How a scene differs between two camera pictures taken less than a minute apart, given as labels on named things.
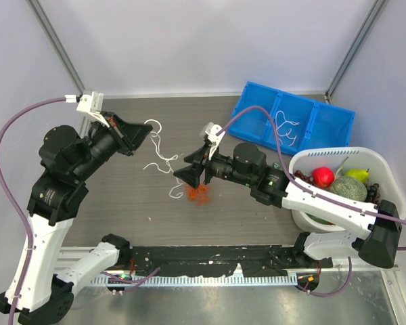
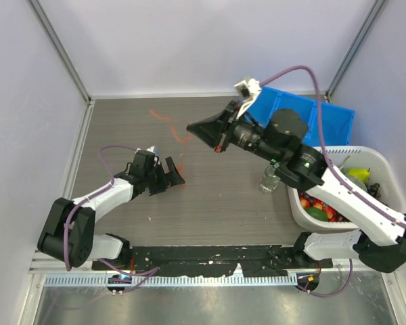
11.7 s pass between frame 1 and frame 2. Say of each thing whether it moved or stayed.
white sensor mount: moved
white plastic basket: stayed
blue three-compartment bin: stayed
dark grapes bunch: stayed
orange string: moved
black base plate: stayed
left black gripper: moved
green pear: stayed
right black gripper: moved
